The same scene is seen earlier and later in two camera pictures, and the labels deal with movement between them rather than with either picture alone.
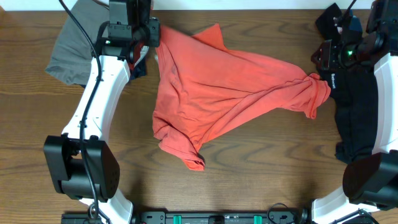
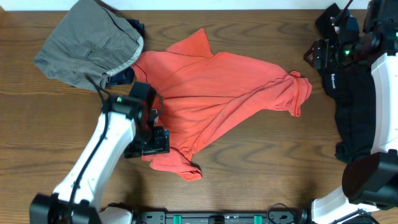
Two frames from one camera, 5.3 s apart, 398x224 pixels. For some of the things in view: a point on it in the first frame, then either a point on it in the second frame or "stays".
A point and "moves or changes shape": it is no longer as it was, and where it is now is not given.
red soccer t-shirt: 202,86 moves or changes shape
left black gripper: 155,29 -> 161,145
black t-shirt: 354,90 stays
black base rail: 167,217 stays
